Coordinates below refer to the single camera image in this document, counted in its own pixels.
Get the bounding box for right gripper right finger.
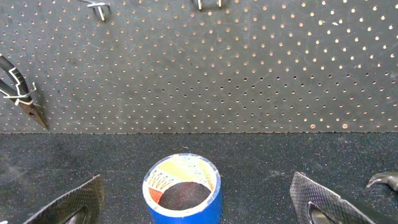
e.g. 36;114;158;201
289;171;379;224

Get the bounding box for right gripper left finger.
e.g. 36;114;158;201
22;174;106;224

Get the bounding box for needle-nose pliers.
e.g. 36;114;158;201
0;54;50;131

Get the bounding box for black pegboard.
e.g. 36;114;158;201
0;0;398;134

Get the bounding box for roll of blue tape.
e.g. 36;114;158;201
142;152;223;224

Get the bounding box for double metal hook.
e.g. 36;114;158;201
195;0;223;11

